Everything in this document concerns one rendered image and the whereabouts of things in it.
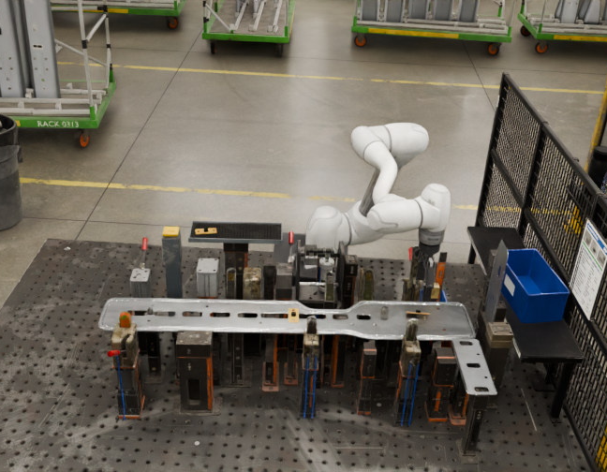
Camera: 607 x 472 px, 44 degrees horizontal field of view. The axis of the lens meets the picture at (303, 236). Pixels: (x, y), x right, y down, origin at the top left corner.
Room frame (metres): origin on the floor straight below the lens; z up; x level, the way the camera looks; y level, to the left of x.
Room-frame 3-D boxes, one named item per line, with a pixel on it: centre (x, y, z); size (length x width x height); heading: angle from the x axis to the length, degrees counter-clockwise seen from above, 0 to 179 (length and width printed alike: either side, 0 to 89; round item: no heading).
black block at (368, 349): (2.06, -0.26, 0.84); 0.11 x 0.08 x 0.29; 3
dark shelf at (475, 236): (2.46, -0.87, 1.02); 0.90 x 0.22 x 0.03; 3
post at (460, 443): (1.87, -0.61, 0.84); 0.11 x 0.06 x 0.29; 3
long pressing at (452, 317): (2.21, 0.04, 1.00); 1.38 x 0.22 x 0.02; 93
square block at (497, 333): (2.12, -0.72, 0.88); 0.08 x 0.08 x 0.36; 3
